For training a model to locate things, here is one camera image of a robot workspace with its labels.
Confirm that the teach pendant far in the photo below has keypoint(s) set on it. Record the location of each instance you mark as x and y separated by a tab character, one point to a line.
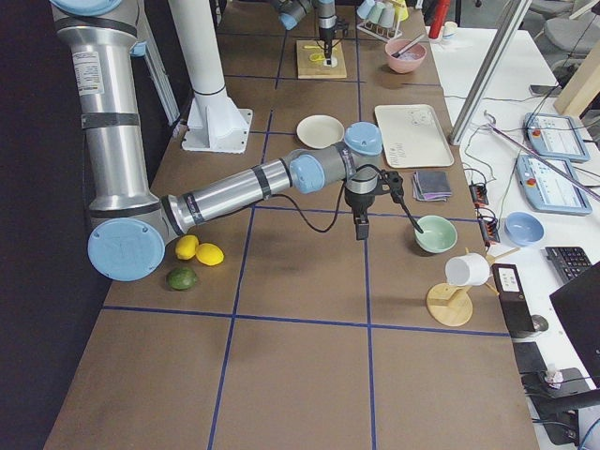
555	135

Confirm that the teach pendant near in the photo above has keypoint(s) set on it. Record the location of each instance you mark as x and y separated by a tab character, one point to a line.
548	192

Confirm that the blue bowl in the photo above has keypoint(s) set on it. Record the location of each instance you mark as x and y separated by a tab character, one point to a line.
523	229

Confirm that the black power strip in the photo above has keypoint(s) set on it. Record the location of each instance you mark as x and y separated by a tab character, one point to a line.
487	219

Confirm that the yellow lemon near lime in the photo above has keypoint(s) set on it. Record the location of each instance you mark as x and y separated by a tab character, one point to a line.
209	254

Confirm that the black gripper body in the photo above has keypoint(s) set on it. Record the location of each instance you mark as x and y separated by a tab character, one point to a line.
325	26
359	202

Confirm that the bamboo cutting board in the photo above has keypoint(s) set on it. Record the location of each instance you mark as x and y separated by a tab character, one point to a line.
313	70

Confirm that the cup rack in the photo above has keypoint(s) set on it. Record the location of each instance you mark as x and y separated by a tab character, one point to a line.
382	19

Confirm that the black computer mouse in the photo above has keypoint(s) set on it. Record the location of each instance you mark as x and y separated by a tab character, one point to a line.
540	323

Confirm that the grey folded cloth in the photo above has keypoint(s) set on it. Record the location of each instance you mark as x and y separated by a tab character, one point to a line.
430	186

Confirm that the wooden mug tree stand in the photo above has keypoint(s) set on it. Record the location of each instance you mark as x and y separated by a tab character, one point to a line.
450	304

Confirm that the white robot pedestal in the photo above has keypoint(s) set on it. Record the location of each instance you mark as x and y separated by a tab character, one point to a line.
215	123

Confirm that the black keyboard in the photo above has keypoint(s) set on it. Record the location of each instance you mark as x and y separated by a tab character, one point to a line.
568	262

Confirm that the green lime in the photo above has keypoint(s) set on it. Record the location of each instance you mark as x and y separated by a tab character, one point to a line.
181	278

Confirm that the aluminium frame post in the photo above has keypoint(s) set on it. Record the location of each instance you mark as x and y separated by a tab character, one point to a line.
514	15

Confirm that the green bowl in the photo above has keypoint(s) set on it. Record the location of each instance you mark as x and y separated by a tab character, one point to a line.
437	236

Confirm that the pink bowl with ice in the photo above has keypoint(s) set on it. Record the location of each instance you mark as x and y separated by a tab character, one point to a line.
408	61

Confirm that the white steamed bun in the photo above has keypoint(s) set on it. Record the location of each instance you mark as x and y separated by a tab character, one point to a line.
332	63

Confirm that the cream bear tray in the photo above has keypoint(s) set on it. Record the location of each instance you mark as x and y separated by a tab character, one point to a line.
412	137

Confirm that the black phone stand box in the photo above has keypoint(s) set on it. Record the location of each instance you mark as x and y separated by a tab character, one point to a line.
514	306

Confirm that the white mug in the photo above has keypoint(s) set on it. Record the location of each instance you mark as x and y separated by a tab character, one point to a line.
471	269

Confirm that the yellow lemon far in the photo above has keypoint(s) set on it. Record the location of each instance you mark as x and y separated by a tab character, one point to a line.
185	248

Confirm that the teach pendant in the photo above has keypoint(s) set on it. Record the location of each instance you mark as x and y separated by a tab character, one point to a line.
548	192
555	135

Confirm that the lemon slice top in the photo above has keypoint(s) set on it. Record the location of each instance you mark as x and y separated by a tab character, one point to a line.
317	57

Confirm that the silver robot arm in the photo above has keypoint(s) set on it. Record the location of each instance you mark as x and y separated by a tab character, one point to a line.
292	12
132	226

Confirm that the cream round plate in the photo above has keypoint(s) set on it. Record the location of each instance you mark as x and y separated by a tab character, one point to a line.
319	131

